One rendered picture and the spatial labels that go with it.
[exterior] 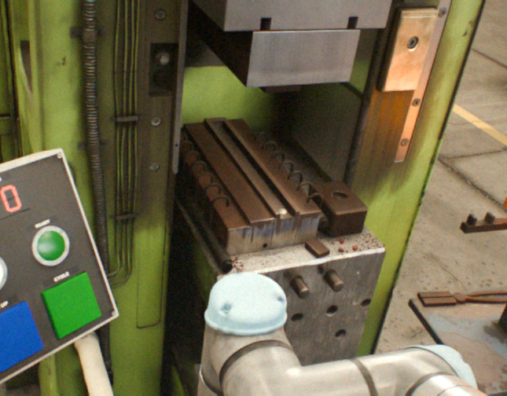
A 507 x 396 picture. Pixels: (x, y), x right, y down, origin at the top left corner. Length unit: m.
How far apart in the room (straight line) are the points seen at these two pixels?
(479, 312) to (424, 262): 1.33
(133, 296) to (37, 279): 0.49
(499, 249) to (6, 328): 2.62
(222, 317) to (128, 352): 0.97
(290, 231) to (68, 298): 0.49
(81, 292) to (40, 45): 0.40
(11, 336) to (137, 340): 0.61
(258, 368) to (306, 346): 0.88
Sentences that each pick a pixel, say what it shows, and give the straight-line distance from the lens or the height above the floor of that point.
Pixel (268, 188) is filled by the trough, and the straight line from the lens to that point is 1.34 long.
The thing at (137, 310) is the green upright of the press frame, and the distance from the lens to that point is 1.47.
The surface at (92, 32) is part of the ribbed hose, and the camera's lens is 1.08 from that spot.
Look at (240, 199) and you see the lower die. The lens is 1.28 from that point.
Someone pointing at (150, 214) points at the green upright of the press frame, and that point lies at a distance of 1.31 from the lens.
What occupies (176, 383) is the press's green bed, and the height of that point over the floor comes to 0.43.
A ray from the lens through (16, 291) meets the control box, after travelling 0.96.
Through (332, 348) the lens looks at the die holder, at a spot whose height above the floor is 0.64.
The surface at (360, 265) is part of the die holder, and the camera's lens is 1.35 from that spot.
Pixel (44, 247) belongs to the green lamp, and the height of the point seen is 1.09.
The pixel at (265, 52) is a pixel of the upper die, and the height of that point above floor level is 1.33.
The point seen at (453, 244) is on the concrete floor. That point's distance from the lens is 3.16.
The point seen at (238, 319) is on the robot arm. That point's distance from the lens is 0.58.
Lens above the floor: 1.68
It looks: 33 degrees down
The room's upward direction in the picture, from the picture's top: 8 degrees clockwise
